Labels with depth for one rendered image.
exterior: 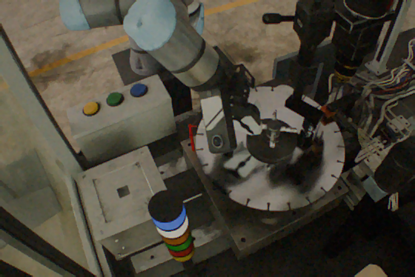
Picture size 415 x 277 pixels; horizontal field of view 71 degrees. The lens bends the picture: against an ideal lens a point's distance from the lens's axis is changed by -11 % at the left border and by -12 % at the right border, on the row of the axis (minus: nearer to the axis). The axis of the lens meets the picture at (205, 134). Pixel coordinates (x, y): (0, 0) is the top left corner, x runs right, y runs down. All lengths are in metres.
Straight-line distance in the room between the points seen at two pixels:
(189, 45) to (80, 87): 1.96
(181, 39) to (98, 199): 0.42
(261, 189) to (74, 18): 0.47
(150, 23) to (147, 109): 0.46
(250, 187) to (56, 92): 1.97
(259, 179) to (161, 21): 0.37
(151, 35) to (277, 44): 2.12
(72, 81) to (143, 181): 1.80
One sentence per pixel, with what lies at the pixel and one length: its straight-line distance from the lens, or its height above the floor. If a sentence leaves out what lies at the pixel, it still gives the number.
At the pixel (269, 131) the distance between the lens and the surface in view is 0.68.
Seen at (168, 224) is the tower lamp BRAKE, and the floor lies 1.15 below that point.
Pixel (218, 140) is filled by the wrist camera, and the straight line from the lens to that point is 0.54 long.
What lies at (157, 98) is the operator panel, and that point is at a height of 0.90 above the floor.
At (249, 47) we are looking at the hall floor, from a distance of 2.47.
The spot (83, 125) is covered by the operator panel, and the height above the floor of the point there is 0.90.
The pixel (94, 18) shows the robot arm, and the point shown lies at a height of 1.25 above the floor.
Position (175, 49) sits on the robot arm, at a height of 1.24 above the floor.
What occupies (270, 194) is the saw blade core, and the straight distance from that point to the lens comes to 0.65.
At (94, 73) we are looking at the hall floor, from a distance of 2.46.
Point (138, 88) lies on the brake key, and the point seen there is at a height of 0.91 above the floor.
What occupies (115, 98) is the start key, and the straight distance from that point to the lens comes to 0.90.
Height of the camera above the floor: 1.53
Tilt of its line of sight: 53 degrees down
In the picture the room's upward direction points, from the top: 5 degrees counter-clockwise
